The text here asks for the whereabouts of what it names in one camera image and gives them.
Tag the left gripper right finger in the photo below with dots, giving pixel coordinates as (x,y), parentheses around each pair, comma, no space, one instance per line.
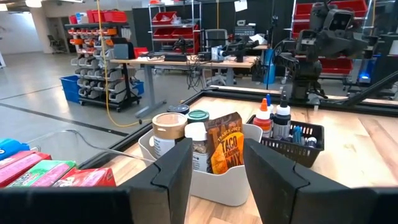
(311,202)

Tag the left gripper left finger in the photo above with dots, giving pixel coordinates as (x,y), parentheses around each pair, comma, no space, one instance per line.
(93,205)

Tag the green Apple Jacks cereal box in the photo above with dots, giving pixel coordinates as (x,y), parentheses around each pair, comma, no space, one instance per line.
(43,174)

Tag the small white cap dropper bottle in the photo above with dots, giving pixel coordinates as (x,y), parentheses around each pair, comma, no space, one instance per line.
(311,142)

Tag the small teal dropper bottle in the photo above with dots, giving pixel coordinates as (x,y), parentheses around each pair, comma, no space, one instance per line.
(297,135)

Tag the large black food colouring bottle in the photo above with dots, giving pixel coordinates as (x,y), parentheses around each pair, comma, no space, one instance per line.
(282,121)

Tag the large orange food colouring bottle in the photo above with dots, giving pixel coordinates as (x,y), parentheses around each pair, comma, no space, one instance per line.
(263,119)

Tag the blue cereal box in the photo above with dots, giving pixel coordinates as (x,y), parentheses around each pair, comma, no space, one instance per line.
(11,147)

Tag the red patterned box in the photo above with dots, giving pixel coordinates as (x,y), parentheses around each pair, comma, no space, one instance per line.
(227,146)

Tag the large blue food colouring bottle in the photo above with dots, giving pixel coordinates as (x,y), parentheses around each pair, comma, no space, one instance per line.
(268,104)

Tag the tan lid seasoning jar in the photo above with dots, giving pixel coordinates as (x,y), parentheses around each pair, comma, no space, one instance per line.
(169,130)

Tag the white lid glass jar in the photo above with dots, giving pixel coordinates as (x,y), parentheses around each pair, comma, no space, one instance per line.
(197,140)

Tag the orange turmeric spice jar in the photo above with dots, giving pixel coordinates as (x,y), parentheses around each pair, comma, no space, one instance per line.
(178,109)

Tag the green label spice jar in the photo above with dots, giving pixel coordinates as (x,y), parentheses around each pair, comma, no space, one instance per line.
(198,115)

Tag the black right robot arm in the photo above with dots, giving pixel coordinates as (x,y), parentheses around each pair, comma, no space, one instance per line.
(308,71)

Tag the black desktop robot arm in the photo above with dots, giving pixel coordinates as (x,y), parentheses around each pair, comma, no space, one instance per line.
(236,49)

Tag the tall red bin rack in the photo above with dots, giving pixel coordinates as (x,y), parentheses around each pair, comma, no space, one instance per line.
(339,65)

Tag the black mesh basket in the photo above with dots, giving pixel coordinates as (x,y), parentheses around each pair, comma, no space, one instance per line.
(298,154)

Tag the blue cylinder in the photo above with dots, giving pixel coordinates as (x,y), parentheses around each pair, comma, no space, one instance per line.
(269,68)

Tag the light grey plastic bin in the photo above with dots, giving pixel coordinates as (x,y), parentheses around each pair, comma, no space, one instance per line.
(224,186)

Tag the white paper sheet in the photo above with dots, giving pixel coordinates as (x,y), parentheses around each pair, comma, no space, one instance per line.
(241,5)

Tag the grey office chair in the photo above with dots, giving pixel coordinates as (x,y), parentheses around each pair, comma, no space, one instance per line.
(216,39)

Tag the blue storage bin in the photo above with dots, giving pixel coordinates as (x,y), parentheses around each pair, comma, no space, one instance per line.
(71,88)

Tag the rack with grey bins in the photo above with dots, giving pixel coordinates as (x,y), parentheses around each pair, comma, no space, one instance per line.
(99,68)

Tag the wooden desk grey legs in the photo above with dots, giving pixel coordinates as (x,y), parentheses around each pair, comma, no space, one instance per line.
(186,62)

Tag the shelf with red bins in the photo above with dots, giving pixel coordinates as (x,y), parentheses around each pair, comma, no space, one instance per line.
(174,28)

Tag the black gantry post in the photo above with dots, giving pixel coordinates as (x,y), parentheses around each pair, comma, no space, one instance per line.
(370,90)

